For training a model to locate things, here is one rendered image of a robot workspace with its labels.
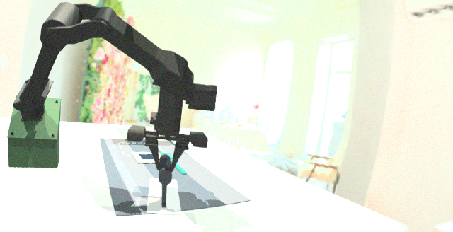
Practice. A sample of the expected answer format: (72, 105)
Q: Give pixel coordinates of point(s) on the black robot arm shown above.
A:
(63, 26)

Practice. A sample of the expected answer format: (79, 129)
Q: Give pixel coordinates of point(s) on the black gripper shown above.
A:
(168, 125)

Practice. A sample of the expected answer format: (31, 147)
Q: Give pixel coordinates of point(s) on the white square tile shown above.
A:
(141, 157)

